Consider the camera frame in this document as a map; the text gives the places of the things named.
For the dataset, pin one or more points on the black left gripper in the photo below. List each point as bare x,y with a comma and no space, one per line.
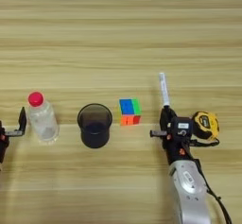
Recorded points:
2,142

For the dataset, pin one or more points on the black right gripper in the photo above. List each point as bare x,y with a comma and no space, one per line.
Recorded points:
176,149

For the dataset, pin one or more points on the clear bottle with red cap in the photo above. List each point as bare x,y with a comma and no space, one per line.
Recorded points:
42,120

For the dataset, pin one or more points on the white marker with black cap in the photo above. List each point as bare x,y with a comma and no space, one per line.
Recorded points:
164,89

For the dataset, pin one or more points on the black mesh pen cup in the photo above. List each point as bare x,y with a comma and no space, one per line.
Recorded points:
94,130

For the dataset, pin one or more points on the right gripper labelled black box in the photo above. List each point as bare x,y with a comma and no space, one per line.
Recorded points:
182,130

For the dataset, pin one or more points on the multicoloured puzzle cube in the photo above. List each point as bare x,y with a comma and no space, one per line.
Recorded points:
129,108

